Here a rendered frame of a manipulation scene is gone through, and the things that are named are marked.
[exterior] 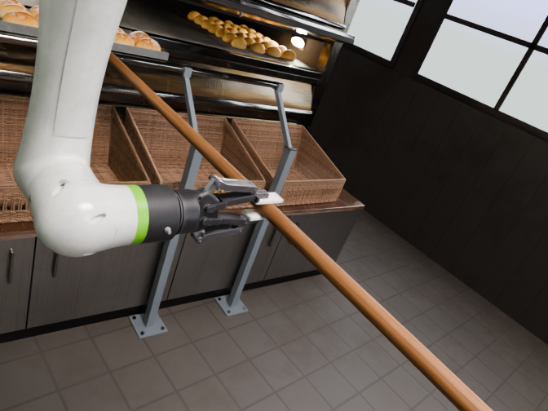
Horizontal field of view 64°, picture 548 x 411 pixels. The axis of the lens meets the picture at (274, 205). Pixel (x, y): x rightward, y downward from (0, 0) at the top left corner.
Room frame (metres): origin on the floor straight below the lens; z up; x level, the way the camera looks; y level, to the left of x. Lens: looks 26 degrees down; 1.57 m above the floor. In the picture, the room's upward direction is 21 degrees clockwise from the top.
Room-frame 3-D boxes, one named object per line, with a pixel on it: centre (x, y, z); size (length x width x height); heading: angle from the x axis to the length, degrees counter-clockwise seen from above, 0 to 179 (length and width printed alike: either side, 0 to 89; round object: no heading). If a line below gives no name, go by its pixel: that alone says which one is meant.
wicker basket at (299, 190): (2.35, 0.03, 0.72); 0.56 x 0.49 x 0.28; 138
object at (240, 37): (2.82, 0.56, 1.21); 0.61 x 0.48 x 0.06; 47
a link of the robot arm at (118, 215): (0.53, 0.25, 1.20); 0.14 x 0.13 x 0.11; 138
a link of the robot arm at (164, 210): (0.60, 0.18, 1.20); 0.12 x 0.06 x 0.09; 48
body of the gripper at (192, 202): (0.65, 0.12, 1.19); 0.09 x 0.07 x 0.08; 138
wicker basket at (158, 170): (1.92, 0.44, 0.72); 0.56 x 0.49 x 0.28; 136
